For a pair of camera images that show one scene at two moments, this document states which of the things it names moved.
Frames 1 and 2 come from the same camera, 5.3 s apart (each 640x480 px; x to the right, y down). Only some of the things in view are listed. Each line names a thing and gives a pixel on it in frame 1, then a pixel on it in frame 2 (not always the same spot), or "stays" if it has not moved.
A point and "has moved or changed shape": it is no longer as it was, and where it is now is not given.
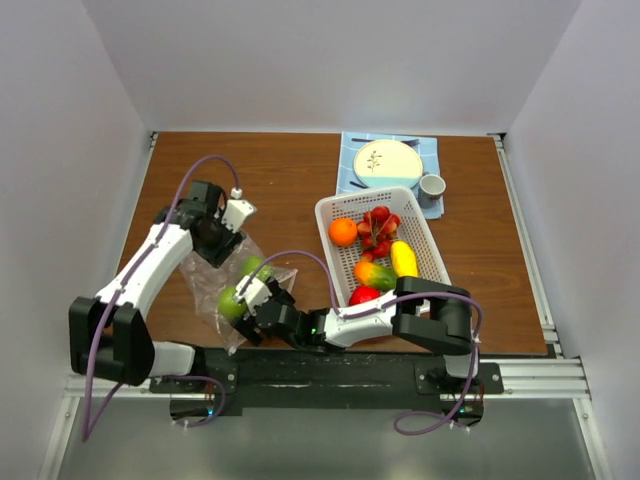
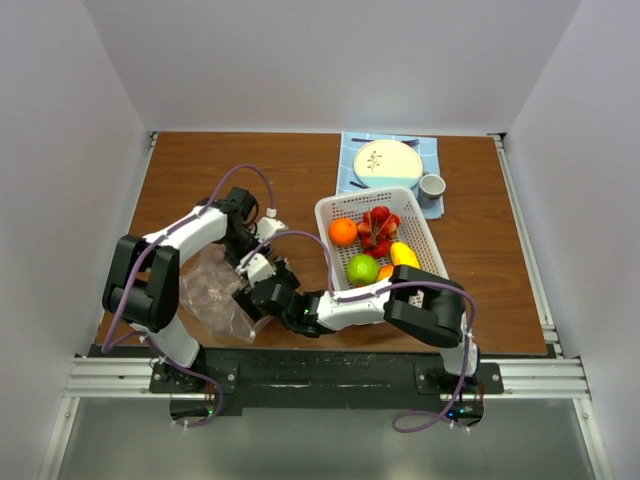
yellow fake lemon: x=404 y=259 stays
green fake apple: x=229 y=305 -> x=362 y=270
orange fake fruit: x=343 y=232 stays
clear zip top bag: x=214 y=288 stays
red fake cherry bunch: x=379 y=228 stays
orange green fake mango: x=375 y=276 has moved or changed shape
